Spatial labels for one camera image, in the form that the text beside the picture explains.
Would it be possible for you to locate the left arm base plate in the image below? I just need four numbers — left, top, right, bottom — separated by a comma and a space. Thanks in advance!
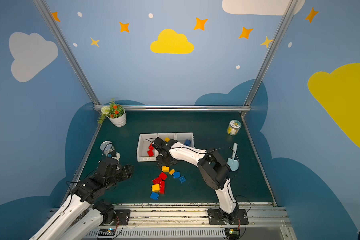
103, 209, 131, 226

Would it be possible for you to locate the clear labelled plastic jar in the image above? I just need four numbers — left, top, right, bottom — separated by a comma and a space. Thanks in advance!
227, 120, 242, 136

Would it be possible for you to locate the blue brick bottom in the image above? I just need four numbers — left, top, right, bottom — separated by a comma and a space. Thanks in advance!
150, 192, 160, 201

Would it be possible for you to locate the red small brick binned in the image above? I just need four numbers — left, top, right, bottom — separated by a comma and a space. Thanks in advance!
147, 150, 155, 157

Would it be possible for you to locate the white left bin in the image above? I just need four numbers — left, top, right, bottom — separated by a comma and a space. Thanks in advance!
137, 134, 159, 162

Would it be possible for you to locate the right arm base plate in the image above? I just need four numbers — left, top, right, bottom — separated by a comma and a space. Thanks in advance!
207, 209, 249, 225

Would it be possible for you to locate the red brick centre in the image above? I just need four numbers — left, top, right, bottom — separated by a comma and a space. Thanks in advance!
153, 173, 168, 185

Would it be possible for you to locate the silver tin can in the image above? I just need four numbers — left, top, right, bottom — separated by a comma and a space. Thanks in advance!
100, 141, 115, 155

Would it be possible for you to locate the aluminium frame rail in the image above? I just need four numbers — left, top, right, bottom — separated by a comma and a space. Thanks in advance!
93, 104, 251, 112

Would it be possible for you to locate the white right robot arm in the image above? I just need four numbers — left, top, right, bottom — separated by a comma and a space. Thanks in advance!
152, 137, 239, 218

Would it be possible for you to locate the potted flower plant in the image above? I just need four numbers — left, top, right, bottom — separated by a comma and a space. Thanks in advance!
97, 98, 127, 127

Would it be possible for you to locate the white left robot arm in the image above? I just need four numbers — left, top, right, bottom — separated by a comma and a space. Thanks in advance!
31, 157, 134, 240

